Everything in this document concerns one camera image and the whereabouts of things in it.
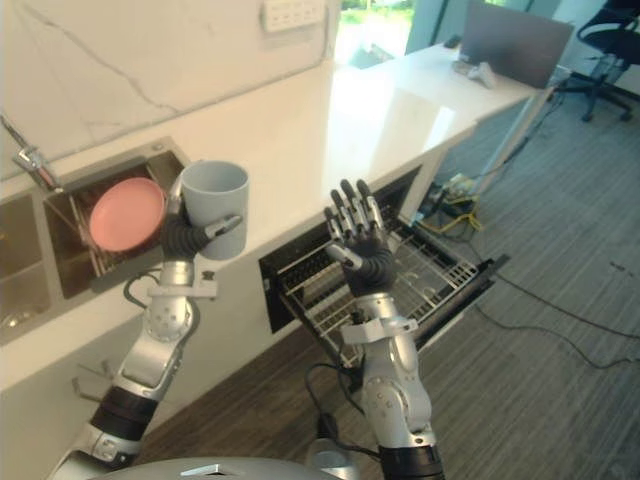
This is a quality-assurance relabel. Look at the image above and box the black floor cable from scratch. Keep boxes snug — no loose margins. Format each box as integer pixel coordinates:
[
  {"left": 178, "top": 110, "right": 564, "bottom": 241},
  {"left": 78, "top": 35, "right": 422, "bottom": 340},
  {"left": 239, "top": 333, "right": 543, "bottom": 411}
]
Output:
[{"left": 472, "top": 272, "right": 640, "bottom": 371}]

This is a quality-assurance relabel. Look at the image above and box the black office chair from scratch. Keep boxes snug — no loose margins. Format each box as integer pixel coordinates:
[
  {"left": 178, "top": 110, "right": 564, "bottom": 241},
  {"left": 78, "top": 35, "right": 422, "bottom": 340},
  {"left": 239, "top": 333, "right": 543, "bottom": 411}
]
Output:
[{"left": 555, "top": 0, "right": 640, "bottom": 123}]

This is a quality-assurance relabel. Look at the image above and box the chrome faucet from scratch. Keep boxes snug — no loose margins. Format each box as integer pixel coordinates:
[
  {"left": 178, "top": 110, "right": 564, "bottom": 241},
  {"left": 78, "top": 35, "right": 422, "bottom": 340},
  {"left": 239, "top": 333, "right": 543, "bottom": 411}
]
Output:
[{"left": 0, "top": 114, "right": 64, "bottom": 194}]

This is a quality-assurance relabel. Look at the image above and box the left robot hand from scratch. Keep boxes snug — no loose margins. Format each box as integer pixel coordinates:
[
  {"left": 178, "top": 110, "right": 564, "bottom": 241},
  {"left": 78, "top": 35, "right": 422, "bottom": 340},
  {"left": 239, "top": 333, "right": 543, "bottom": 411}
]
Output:
[{"left": 160, "top": 174, "right": 243, "bottom": 262}]

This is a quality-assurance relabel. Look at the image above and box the dishwasher drawer rack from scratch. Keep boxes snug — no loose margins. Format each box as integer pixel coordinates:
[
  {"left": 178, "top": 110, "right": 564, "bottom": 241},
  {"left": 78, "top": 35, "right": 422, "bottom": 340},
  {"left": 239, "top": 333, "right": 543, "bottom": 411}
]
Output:
[{"left": 258, "top": 167, "right": 511, "bottom": 369}]

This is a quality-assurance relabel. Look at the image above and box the white table leg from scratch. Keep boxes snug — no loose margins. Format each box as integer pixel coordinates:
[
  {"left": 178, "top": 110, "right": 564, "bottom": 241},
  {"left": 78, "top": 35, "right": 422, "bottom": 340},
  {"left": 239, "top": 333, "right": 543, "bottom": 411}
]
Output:
[{"left": 477, "top": 87, "right": 556, "bottom": 199}]

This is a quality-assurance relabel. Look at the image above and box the pink plate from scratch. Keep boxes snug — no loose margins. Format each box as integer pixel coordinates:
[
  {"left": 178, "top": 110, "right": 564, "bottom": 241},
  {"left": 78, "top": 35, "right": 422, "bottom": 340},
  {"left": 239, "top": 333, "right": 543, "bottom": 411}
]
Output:
[{"left": 89, "top": 177, "right": 167, "bottom": 253}]

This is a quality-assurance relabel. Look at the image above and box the steel sink basin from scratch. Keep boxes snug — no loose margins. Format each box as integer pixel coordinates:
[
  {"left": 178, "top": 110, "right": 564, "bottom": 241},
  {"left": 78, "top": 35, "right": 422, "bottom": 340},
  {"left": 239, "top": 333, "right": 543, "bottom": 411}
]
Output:
[{"left": 0, "top": 137, "right": 194, "bottom": 331}]

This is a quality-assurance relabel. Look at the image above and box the white game controller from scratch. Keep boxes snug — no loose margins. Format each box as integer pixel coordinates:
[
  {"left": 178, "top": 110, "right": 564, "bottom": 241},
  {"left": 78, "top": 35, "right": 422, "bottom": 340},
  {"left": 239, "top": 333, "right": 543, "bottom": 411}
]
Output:
[{"left": 453, "top": 60, "right": 496, "bottom": 87}]

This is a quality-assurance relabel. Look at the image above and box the wire dish rack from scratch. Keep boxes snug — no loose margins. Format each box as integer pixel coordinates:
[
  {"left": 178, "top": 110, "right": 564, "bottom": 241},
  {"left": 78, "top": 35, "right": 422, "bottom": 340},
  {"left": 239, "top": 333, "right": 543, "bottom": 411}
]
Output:
[{"left": 69, "top": 189, "right": 174, "bottom": 277}]

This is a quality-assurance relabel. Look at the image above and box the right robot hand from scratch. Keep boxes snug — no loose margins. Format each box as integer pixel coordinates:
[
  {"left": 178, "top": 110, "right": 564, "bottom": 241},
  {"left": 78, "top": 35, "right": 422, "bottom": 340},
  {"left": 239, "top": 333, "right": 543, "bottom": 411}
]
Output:
[{"left": 323, "top": 178, "right": 397, "bottom": 299}]

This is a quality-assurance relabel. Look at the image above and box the white wall socket panel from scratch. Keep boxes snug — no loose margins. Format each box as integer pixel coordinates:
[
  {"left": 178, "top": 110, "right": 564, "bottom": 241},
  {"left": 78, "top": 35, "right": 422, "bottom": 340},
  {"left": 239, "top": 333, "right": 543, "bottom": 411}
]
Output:
[{"left": 262, "top": 0, "right": 324, "bottom": 33}]

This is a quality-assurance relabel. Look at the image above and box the power strip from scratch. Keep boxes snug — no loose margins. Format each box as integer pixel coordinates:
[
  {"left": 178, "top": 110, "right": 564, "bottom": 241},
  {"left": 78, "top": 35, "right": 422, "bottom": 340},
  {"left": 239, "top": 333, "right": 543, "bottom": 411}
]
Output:
[{"left": 439, "top": 173, "right": 476, "bottom": 201}]

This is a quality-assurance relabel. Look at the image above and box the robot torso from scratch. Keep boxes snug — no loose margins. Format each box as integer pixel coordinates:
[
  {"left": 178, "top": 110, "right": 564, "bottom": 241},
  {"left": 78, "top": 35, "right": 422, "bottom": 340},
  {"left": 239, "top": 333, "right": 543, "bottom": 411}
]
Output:
[{"left": 107, "top": 442, "right": 351, "bottom": 480}]

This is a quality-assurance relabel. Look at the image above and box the grey laptop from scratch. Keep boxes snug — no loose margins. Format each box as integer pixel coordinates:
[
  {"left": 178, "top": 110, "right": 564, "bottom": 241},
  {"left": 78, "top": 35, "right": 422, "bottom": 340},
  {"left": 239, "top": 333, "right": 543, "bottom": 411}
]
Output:
[{"left": 459, "top": 0, "right": 575, "bottom": 90}]

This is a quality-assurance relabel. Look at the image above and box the grey-blue cup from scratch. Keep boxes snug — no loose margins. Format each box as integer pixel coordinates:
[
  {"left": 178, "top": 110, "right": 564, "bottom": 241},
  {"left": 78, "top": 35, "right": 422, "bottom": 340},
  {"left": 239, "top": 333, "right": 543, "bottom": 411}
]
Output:
[{"left": 179, "top": 159, "right": 250, "bottom": 262}]

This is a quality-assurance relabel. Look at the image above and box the yellow cable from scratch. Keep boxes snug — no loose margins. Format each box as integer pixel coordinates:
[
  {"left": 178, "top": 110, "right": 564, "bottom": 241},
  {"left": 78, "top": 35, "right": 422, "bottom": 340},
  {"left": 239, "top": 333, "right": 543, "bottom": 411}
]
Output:
[{"left": 439, "top": 197, "right": 485, "bottom": 235}]

